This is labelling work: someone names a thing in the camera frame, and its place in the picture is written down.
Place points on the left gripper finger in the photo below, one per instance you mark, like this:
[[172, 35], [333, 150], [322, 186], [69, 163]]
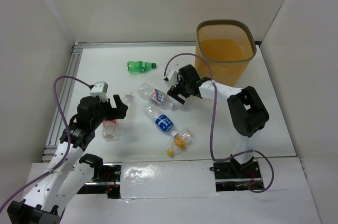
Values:
[[104, 101], [121, 109]]

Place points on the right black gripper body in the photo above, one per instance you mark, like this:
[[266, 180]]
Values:
[[182, 86]]

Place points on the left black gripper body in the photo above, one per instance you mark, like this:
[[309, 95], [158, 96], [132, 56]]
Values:
[[113, 109]]

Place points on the clear bottle white cap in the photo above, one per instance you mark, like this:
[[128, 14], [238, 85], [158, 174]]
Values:
[[129, 100]]

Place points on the clear bottle red label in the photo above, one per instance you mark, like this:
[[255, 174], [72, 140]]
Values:
[[109, 130]]

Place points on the clear bottle orange white label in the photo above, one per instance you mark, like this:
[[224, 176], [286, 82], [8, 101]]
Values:
[[155, 96]]

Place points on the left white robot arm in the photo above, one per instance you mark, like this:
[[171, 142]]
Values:
[[71, 167]]

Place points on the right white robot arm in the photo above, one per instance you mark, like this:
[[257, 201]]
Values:
[[248, 114]]

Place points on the orange mesh waste bin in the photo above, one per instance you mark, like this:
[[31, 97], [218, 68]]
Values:
[[228, 47]]

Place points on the clear bottle blue label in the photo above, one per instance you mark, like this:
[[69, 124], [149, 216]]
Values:
[[161, 121]]

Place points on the green plastic bottle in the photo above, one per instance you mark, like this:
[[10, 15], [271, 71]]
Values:
[[136, 67]]

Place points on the clear bottle yellow cap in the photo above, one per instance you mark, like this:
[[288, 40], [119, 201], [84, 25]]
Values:
[[180, 143]]

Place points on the white tape sheet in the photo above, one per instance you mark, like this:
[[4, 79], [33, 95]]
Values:
[[167, 180]]

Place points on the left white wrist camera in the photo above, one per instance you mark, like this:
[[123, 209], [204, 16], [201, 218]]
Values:
[[99, 88]]

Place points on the aluminium frame rail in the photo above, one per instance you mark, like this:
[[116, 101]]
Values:
[[68, 85]]

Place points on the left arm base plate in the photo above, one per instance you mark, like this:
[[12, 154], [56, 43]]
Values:
[[107, 182]]

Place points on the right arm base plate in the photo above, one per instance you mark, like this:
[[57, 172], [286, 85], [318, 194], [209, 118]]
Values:
[[229, 177]]

